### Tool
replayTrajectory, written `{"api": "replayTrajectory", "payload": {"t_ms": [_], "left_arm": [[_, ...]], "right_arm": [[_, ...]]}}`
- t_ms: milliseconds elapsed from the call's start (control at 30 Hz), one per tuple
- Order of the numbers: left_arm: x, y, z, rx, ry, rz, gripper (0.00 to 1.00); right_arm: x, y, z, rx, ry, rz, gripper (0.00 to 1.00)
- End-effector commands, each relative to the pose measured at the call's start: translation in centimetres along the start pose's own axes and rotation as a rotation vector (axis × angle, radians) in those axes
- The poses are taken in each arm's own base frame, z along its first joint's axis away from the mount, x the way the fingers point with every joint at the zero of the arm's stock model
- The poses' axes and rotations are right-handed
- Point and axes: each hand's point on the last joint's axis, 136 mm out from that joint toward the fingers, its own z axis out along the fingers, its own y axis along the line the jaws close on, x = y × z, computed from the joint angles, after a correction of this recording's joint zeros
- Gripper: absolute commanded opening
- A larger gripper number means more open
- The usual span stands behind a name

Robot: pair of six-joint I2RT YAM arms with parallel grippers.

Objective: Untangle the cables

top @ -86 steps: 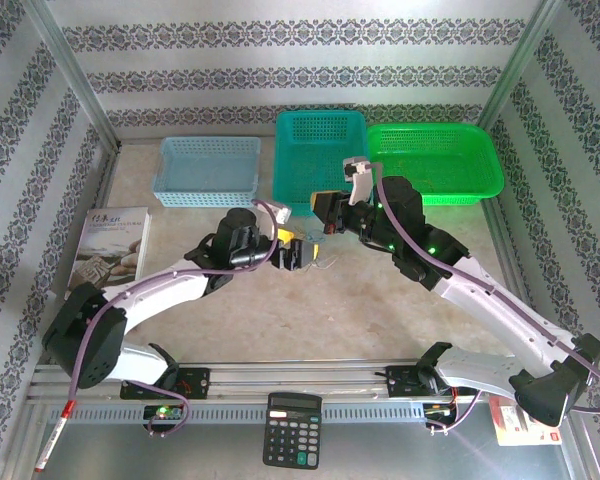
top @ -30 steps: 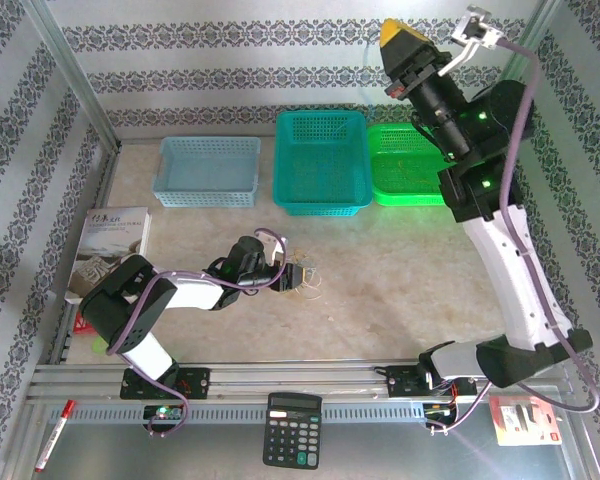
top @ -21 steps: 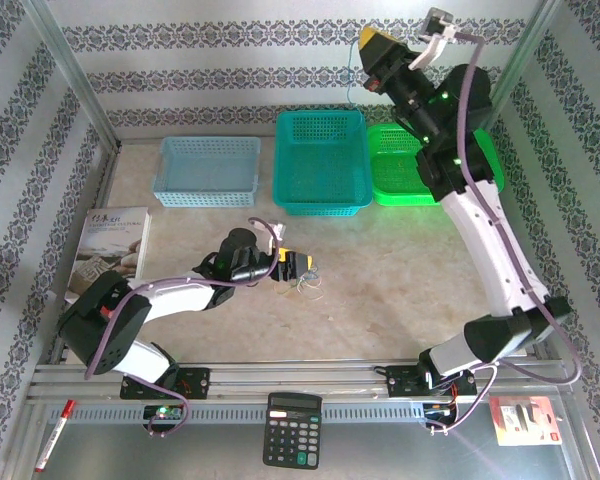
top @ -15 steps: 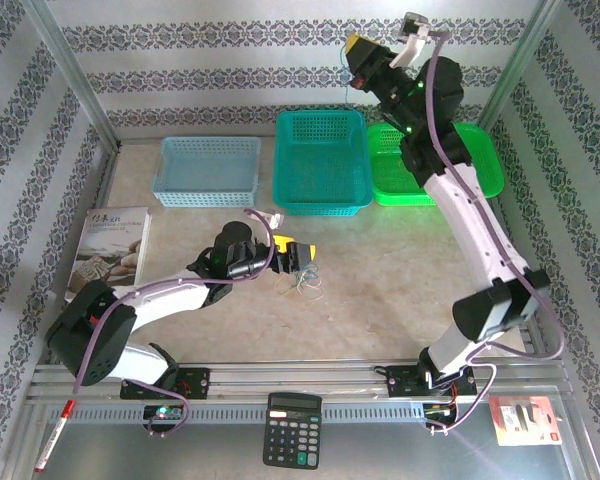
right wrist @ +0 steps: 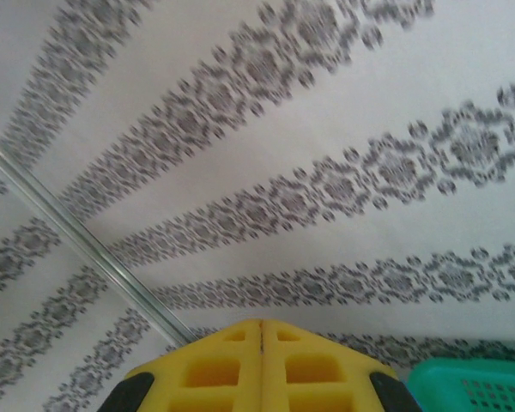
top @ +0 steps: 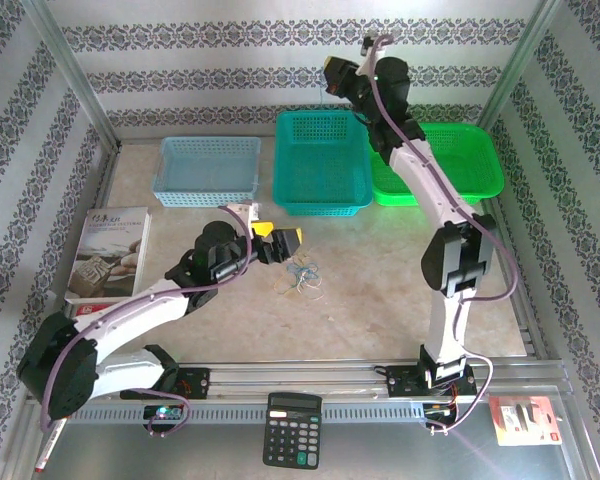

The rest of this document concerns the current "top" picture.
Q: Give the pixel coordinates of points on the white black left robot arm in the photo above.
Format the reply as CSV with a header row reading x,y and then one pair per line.
x,y
130,312

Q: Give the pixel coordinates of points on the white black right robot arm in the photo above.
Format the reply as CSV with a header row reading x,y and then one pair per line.
x,y
445,325

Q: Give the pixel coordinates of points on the teal plastic basket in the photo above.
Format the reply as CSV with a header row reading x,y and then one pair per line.
x,y
320,170

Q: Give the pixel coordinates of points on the light blue plastic basket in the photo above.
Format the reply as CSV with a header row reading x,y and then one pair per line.
x,y
205,172

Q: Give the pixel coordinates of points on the grey cover book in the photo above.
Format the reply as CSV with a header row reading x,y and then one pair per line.
x,y
105,250

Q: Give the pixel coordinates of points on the green plastic basket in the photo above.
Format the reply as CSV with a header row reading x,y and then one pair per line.
x,y
470,165

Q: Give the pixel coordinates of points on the red white card box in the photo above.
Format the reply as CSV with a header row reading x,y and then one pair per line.
x,y
87,309

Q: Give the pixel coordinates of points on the black desk calculator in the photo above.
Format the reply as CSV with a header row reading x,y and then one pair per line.
x,y
292,435

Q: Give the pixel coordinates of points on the red white marker pen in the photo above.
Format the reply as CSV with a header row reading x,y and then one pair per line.
x,y
47,447

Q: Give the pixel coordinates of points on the red memory card package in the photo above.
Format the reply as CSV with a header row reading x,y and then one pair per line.
x,y
525,422

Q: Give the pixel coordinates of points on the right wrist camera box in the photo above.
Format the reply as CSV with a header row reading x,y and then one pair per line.
x,y
370,62

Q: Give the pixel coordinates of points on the aluminium side rail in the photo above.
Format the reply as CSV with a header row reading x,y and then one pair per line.
x,y
105,185
503,235

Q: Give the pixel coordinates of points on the aluminium frame post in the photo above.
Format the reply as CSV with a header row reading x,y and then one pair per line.
x,y
70,65
520,55

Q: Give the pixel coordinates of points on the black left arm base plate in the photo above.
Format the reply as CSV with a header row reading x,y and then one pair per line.
x,y
197,382

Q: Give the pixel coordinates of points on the aluminium mounting rail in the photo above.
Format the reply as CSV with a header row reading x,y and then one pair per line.
x,y
290,377

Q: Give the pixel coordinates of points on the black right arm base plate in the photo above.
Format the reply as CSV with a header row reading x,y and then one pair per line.
x,y
400,382

